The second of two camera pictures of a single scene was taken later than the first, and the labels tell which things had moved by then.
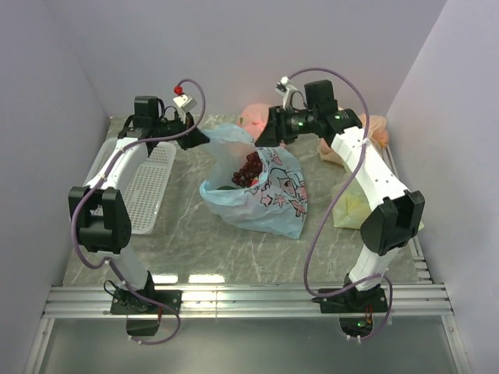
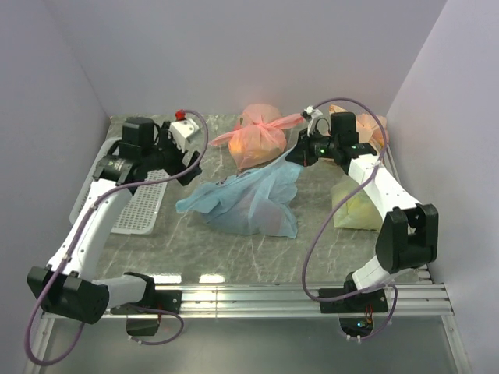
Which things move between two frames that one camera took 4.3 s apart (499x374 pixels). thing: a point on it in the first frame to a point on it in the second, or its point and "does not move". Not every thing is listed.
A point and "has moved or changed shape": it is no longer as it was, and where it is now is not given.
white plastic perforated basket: x=146 y=191 does not move
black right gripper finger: x=268 y=138 to x=298 y=156
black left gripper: x=193 y=138 to x=179 y=166
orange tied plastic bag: x=378 y=132 does not move
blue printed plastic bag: x=277 y=204 has moved or changed shape
